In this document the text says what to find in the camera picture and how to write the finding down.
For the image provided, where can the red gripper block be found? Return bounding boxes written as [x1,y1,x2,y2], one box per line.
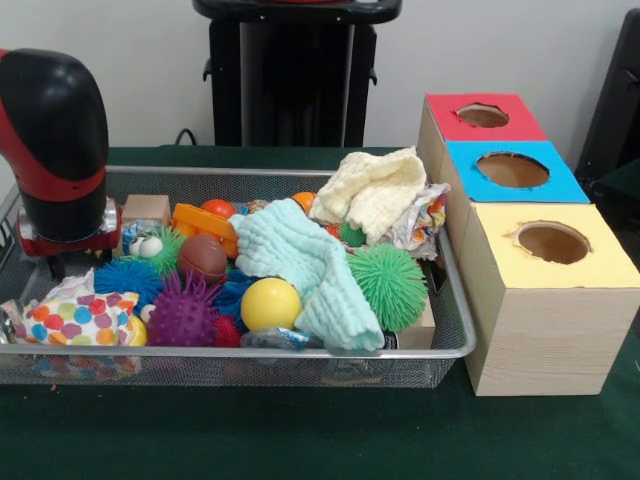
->
[17,198,124,281]

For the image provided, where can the multicoloured patterned cloth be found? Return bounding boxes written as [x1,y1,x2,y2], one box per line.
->
[12,268,141,347]

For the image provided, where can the mint green waffle cloth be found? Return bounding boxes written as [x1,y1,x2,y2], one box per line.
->
[228,198,386,351]

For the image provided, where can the cream waffle cloth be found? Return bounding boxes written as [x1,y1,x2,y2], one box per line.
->
[309,146,429,244]

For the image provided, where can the clear mesh bin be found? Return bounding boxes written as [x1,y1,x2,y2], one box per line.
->
[0,163,477,387]

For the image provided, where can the wooden box with three holes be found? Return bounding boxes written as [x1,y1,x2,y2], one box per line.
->
[415,92,640,397]

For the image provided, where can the plain blue spiky ball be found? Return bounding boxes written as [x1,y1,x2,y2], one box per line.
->
[93,258,164,306]

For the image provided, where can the wooden cube block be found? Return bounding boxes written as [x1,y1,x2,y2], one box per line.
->
[122,194,172,229]

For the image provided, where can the green spiky ball with eyes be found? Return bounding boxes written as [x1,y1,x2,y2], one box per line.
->
[122,225,189,274]

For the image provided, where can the purple spiky toy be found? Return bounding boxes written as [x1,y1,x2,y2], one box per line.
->
[147,272,221,347]

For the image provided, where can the brown toy football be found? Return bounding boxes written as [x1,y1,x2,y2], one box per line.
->
[177,234,229,284]

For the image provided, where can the orange plastic toy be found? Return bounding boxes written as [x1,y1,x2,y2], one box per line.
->
[172,202,240,259]

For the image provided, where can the smooth yellow ball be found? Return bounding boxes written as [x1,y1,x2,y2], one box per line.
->
[240,277,303,332]

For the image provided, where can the dark green tablecloth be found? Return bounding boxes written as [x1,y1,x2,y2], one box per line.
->
[0,144,640,480]

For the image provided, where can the plain green spiky ball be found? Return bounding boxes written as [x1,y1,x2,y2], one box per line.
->
[346,243,430,332]

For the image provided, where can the black upright panel stand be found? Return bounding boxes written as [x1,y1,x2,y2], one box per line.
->
[574,7,640,236]

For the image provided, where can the black looped cable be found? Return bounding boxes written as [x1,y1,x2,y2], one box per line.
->
[172,128,216,147]

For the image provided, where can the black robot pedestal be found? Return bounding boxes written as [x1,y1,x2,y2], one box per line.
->
[192,0,404,148]

